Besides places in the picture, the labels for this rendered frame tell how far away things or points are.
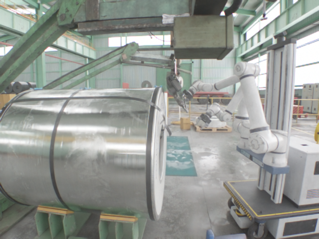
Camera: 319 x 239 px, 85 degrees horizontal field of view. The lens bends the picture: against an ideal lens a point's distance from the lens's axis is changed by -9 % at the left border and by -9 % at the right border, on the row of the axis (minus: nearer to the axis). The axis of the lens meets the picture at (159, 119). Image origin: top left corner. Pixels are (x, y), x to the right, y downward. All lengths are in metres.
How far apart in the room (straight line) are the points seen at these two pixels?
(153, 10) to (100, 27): 0.31
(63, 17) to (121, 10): 0.37
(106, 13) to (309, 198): 2.16
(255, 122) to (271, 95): 0.57
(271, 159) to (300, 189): 0.46
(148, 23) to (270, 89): 1.36
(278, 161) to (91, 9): 1.68
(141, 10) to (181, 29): 0.53
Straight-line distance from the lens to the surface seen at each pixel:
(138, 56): 2.64
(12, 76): 1.75
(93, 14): 1.25
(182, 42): 0.68
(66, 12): 1.37
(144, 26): 1.14
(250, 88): 1.61
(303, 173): 1.99
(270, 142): 1.57
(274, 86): 2.08
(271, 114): 2.09
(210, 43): 0.69
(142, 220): 2.17
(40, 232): 2.22
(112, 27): 1.19
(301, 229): 2.17
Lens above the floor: 1.32
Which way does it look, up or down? 8 degrees down
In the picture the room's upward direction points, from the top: straight up
